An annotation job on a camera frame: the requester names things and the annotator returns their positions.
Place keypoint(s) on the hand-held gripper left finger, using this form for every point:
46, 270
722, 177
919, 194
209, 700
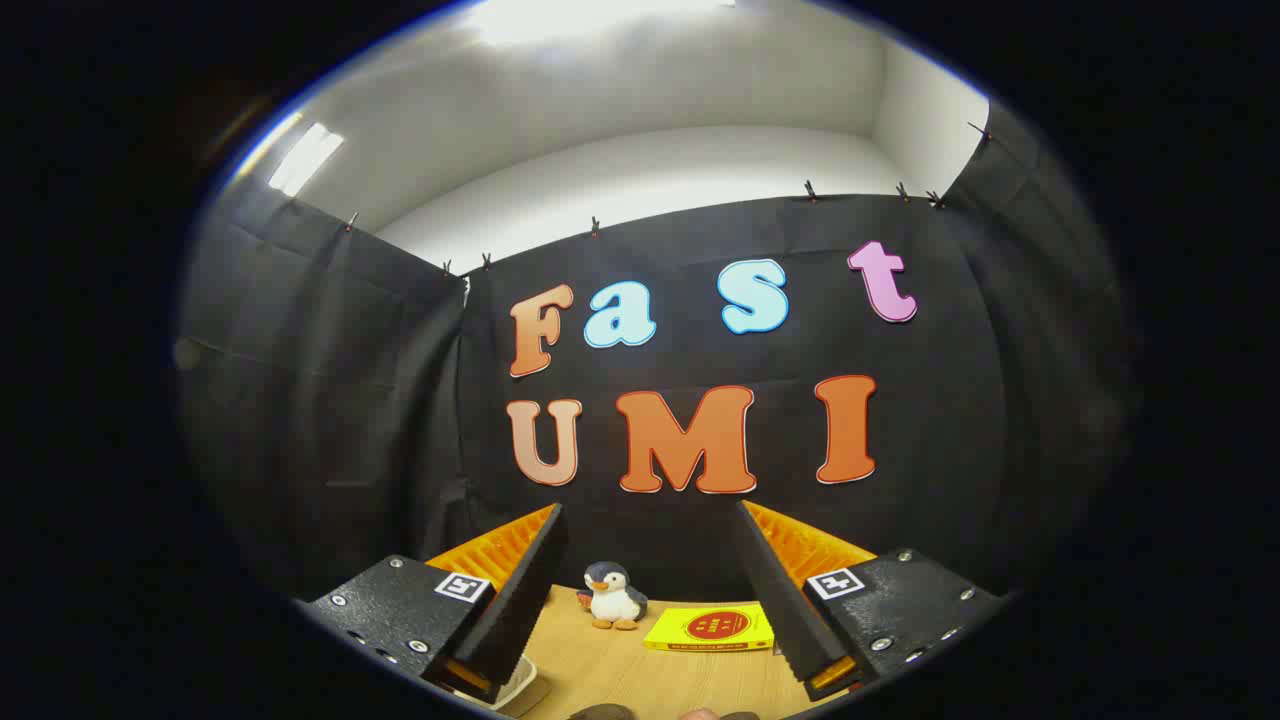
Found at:
520, 610

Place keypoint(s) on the yellow book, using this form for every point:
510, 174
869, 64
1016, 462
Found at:
710, 628

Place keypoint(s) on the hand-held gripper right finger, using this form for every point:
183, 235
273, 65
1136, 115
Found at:
780, 600

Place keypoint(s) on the ceiling light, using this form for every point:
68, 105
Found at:
305, 158

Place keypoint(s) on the cream fabric storage box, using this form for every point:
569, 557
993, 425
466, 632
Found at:
515, 690

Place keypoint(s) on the penguin plush toy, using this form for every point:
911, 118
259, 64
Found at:
613, 598

